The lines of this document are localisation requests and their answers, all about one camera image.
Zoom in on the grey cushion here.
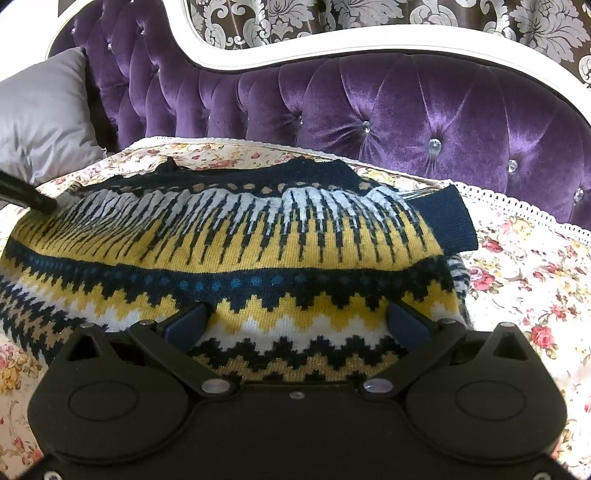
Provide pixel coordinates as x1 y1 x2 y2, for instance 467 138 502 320
0 46 108 186

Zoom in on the purple tufted sofa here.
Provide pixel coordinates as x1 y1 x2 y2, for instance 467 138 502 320
46 0 591 232

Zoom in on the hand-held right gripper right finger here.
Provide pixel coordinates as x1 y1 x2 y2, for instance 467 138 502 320
358 302 533 400

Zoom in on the damask patterned curtain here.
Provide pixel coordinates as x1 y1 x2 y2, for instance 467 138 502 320
184 0 591 88

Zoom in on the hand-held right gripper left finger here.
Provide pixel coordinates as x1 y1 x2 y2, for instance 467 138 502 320
53 302 234 398

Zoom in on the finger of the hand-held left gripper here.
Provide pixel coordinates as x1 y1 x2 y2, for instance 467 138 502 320
0 169 59 215

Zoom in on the navy yellow patterned knit sweater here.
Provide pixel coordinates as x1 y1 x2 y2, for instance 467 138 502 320
0 156 478 385

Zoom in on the floral blanket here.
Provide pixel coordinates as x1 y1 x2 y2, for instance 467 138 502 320
0 136 591 480

